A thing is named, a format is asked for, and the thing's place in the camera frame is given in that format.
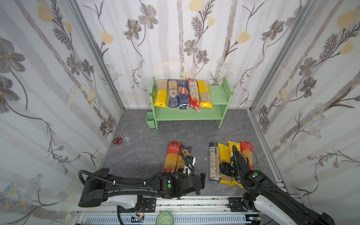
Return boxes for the red white-label spaghetti bag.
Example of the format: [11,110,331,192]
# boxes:
[188,78,200,112]

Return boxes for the yellow Pastatime spaghetti bag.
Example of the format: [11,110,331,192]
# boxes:
[197,80,213,108]

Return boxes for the yellow label spaghetti bag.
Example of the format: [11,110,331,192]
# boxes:
[154,80,168,108]

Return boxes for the blue Barilla spaghetti box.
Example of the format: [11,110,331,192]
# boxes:
[178,80,189,110]

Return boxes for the blue portrait spaghetti bag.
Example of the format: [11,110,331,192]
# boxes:
[168,79,179,108]

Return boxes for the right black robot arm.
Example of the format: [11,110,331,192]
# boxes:
[220,146,335,225]

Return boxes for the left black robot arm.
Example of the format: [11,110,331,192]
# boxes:
[78,154,206,208]

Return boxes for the blue gold Meli pasta bag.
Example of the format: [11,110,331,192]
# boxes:
[176,145,192,172]

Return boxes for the green two-tier shelf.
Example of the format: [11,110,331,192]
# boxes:
[149,77,233,129]

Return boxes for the red spaghetti bag far right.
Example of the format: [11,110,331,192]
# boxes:
[241,141,254,170]

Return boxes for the yellow Pastatime bag right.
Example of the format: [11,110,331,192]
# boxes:
[227,141,245,188]

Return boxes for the clear barcode spaghetti bag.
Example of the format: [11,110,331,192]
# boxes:
[209,142,221,182]

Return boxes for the green round plastic lid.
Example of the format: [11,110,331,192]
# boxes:
[155,211,174,225]

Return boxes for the small green cup bin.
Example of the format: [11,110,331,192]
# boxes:
[145,112,156,129]

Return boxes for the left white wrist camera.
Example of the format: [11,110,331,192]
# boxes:
[183,156,195,175]

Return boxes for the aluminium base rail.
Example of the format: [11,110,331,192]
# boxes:
[75,196,279,225]

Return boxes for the white slotted cable duct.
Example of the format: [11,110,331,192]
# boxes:
[83,214,251,225]

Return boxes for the red handled scissors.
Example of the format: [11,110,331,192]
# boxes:
[112,126,125,145]

